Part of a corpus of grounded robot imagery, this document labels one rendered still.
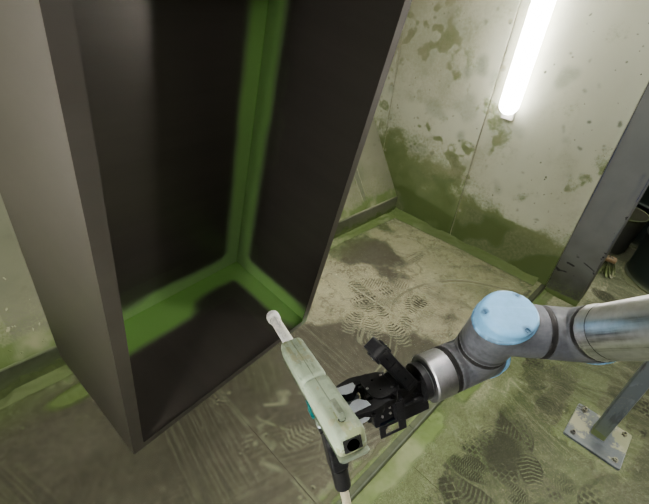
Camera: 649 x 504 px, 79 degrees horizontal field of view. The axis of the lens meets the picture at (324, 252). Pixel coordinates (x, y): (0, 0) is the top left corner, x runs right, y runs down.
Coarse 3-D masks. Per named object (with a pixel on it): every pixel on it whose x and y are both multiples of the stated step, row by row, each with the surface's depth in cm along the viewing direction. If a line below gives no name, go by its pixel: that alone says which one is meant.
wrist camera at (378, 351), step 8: (368, 344) 68; (376, 344) 67; (384, 344) 67; (368, 352) 68; (376, 352) 66; (384, 352) 66; (376, 360) 67; (384, 360) 66; (392, 360) 67; (392, 368) 67; (400, 368) 68; (400, 376) 68; (408, 376) 69; (408, 384) 69
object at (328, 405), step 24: (288, 336) 85; (288, 360) 76; (312, 360) 73; (312, 384) 66; (312, 408) 64; (336, 408) 57; (336, 432) 55; (360, 432) 55; (336, 456) 56; (360, 456) 56; (336, 480) 69
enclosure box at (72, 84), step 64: (0, 0) 36; (64, 0) 33; (128, 0) 68; (192, 0) 77; (256, 0) 88; (320, 0) 82; (384, 0) 74; (0, 64) 43; (64, 64) 35; (128, 64) 75; (192, 64) 85; (256, 64) 98; (320, 64) 88; (384, 64) 76; (0, 128) 54; (64, 128) 39; (128, 128) 82; (192, 128) 95; (256, 128) 109; (320, 128) 95; (0, 192) 70; (64, 192) 47; (128, 192) 91; (192, 192) 107; (256, 192) 121; (320, 192) 104; (64, 256) 59; (128, 256) 103; (192, 256) 123; (256, 256) 135; (320, 256) 114; (64, 320) 80; (128, 320) 117; (192, 320) 122; (256, 320) 128; (128, 384) 73; (192, 384) 107
